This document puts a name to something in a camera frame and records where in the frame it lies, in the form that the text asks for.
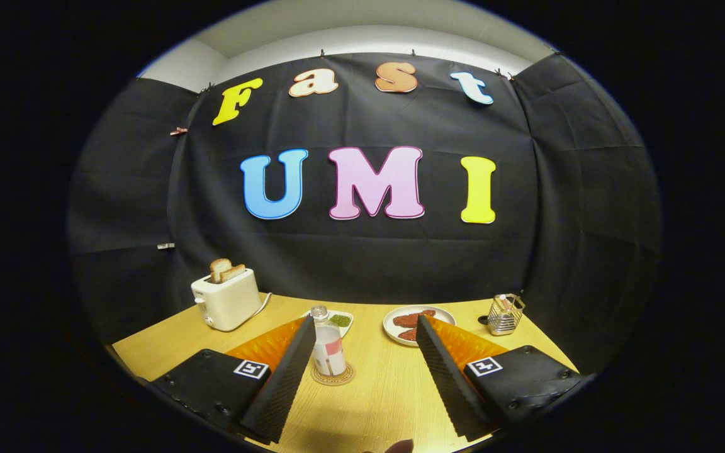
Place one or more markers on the round wooden coaster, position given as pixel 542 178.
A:
pixel 350 374

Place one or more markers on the white divided condiment dish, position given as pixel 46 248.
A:
pixel 340 321

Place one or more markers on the cream toaster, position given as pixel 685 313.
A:
pixel 227 305

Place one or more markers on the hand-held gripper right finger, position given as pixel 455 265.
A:
pixel 447 384

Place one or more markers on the toast slice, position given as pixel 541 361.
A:
pixel 219 267
pixel 233 273

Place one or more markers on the red-brown sausage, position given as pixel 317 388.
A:
pixel 406 335
pixel 410 318

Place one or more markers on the white round plate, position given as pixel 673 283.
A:
pixel 389 330

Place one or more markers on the pink clip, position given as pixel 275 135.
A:
pixel 179 131

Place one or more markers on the clear juice bottle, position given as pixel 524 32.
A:
pixel 328 349

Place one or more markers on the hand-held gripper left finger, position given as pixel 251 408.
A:
pixel 281 390

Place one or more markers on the black backdrop cloth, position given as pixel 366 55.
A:
pixel 557 239

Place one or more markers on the wooden table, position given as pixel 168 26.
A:
pixel 375 390

